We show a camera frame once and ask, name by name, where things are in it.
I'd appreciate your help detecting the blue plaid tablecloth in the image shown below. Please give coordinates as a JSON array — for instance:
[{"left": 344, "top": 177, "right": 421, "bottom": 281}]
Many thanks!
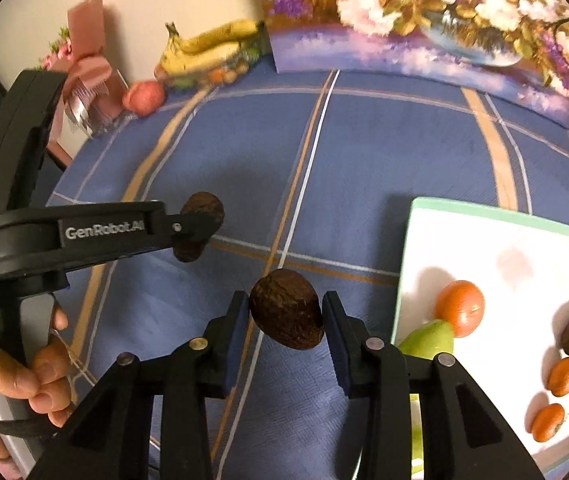
[{"left": 47, "top": 67, "right": 569, "bottom": 480}]

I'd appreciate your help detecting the yellow banana bunch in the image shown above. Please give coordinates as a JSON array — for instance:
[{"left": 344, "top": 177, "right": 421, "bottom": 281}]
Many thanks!
[{"left": 158, "top": 19, "right": 260, "bottom": 77}]

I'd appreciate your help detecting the pink wrapped bouquet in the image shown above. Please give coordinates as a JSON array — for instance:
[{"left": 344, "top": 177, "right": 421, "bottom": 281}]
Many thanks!
[{"left": 39, "top": 0, "right": 128, "bottom": 161}]

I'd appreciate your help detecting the brown kiwi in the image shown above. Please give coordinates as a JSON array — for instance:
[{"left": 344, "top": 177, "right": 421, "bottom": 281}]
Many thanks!
[{"left": 172, "top": 191, "right": 226, "bottom": 263}]

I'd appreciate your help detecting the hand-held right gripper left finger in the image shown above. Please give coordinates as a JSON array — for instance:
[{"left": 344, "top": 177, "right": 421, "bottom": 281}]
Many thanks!
[{"left": 27, "top": 290, "right": 250, "bottom": 480}]

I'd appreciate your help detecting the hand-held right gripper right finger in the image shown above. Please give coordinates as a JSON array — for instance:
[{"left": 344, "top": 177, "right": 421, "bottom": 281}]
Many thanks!
[{"left": 321, "top": 290, "right": 545, "bottom": 480}]

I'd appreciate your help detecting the floral painting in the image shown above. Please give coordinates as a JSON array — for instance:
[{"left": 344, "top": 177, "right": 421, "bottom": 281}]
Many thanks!
[{"left": 249, "top": 0, "right": 569, "bottom": 136}]

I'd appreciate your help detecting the large orange tangerine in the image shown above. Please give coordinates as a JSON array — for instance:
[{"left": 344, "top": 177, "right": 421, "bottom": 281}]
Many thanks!
[{"left": 434, "top": 280, "right": 486, "bottom": 338}]

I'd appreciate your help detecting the clear glass fruit bowl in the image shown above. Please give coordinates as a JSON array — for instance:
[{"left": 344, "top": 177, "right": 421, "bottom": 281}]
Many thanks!
[{"left": 157, "top": 45, "right": 265, "bottom": 92}]

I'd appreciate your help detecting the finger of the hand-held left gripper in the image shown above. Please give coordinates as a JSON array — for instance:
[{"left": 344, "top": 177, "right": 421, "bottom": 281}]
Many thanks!
[{"left": 157, "top": 210, "right": 221, "bottom": 259}]

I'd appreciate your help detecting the large green apple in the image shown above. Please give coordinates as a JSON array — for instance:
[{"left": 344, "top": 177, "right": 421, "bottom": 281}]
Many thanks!
[{"left": 397, "top": 319, "right": 456, "bottom": 361}]

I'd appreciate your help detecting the red apple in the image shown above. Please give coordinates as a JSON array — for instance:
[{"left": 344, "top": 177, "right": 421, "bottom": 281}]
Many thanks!
[{"left": 122, "top": 81, "right": 166, "bottom": 115}]

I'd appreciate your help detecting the small green apple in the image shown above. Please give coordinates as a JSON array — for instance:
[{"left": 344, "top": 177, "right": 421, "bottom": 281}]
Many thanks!
[{"left": 409, "top": 394, "right": 425, "bottom": 476}]

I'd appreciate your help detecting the small orange tangerine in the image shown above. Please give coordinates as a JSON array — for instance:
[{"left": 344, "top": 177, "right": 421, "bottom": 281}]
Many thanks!
[
  {"left": 547, "top": 357, "right": 569, "bottom": 397},
  {"left": 531, "top": 403, "right": 566, "bottom": 443}
]

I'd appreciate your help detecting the person's left hand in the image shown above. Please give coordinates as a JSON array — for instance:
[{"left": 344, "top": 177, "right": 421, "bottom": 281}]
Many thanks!
[{"left": 0, "top": 305, "right": 75, "bottom": 461}]

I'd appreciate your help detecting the white tray with green rim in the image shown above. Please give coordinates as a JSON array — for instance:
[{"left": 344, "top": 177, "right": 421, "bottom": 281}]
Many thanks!
[{"left": 391, "top": 196, "right": 569, "bottom": 471}]

